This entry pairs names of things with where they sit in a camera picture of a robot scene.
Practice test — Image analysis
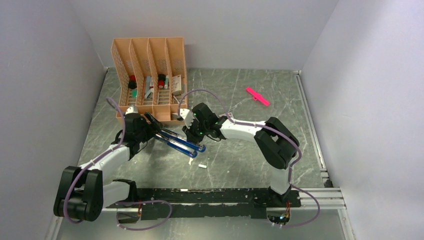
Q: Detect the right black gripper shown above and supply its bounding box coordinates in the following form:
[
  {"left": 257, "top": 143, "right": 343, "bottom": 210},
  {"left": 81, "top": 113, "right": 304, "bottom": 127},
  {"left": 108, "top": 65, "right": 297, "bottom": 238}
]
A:
[{"left": 182, "top": 118, "right": 209, "bottom": 145}]

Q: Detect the blue stapler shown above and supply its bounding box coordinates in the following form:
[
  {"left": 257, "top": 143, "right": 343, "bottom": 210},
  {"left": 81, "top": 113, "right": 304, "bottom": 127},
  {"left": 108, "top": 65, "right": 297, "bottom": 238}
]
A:
[
  {"left": 158, "top": 128, "right": 206, "bottom": 153},
  {"left": 155, "top": 134, "right": 198, "bottom": 158}
]

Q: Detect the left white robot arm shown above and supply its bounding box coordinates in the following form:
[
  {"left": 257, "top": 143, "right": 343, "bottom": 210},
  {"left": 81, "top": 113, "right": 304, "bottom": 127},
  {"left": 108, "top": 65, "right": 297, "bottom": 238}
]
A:
[{"left": 53, "top": 112, "right": 164, "bottom": 223}]

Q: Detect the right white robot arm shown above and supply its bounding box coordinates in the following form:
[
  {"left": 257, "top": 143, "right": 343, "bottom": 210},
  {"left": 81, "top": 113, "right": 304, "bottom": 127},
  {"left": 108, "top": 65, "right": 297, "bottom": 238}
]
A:
[{"left": 178, "top": 103, "right": 300, "bottom": 207}]

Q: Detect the white grey stapler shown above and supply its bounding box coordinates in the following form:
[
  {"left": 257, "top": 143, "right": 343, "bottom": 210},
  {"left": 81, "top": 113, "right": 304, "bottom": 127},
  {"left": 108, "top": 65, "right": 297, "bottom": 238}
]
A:
[{"left": 171, "top": 112, "right": 181, "bottom": 121}]

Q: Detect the grey stapler in organizer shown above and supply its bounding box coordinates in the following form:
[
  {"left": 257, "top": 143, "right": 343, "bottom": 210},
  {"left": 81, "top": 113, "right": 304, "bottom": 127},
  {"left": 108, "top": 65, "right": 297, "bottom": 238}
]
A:
[{"left": 144, "top": 76, "right": 154, "bottom": 99}]

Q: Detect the red black bottle left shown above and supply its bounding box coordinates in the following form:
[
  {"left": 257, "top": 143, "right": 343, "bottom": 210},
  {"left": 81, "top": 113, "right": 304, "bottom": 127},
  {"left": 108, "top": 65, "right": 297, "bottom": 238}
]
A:
[{"left": 128, "top": 75, "right": 137, "bottom": 90}]

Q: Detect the red black bottle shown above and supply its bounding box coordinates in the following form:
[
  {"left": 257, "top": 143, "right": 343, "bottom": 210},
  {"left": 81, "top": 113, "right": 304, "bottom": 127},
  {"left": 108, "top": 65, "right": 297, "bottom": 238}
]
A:
[
  {"left": 158, "top": 73, "right": 166, "bottom": 89},
  {"left": 128, "top": 75, "right": 137, "bottom": 90}
]

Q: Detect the red black bottle right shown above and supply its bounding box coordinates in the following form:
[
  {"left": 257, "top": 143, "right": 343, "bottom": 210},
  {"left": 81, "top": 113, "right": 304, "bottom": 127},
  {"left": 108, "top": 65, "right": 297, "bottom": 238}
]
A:
[{"left": 158, "top": 73, "right": 166, "bottom": 89}]

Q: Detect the white box in organizer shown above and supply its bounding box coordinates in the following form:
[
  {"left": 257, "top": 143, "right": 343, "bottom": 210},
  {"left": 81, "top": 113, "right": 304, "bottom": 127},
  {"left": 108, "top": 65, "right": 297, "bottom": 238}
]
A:
[{"left": 171, "top": 74, "right": 183, "bottom": 96}]

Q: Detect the orange plastic desk organizer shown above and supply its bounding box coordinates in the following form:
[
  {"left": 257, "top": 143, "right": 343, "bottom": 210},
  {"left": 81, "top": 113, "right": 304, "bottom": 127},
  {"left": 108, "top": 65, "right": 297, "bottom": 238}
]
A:
[{"left": 110, "top": 37, "right": 189, "bottom": 126}]

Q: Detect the pink plastic clip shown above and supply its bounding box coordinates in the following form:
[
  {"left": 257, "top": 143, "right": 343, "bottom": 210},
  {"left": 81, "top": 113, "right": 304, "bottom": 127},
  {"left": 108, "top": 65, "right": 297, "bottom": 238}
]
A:
[{"left": 245, "top": 87, "right": 270, "bottom": 107}]

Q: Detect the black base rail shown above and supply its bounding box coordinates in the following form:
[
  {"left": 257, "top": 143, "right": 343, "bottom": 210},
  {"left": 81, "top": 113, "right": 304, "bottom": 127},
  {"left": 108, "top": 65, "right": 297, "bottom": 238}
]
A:
[{"left": 113, "top": 186, "right": 301, "bottom": 220}]

